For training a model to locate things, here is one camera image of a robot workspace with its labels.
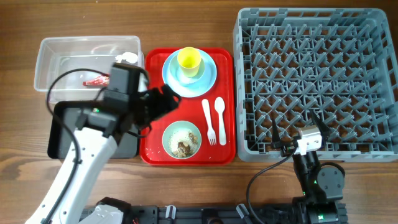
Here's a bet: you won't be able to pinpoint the white tissue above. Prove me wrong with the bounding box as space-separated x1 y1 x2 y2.
115 52 139 64

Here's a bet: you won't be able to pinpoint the light blue plate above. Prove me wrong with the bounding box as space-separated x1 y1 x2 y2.
162 49 217 98

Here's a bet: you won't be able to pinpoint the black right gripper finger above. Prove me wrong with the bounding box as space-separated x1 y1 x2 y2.
310 110 330 137
272 119 280 144

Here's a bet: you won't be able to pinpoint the white plastic spoon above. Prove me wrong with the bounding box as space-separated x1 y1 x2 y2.
215 97 226 146

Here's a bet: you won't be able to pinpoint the white plastic fork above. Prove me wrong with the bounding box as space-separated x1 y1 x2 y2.
201 99 216 146

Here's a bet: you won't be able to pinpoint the green bowl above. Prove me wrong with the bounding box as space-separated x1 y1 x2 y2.
162 121 202 160

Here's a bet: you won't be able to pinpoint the clear plastic bin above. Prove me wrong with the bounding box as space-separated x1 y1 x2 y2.
34 35 144 104

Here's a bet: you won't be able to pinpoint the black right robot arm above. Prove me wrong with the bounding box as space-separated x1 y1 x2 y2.
271 111 348 223

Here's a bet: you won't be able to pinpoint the black waste tray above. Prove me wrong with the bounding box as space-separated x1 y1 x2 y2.
47 101 139 159

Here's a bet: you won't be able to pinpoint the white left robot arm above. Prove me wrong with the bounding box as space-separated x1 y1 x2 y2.
27 85 182 223

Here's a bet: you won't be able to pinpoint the yellow plastic cup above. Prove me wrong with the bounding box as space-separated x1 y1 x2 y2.
177 47 201 78

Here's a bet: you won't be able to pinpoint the grey dishwasher rack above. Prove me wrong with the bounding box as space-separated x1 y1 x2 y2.
233 7 397 162

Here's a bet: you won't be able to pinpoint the red plastic tray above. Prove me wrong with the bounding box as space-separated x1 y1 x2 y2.
139 48 236 166

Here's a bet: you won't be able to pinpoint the red snack wrapper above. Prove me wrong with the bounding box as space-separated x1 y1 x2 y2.
83 75 109 86

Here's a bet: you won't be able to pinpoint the rice and food scraps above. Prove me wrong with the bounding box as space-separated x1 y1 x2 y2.
169 129 200 159

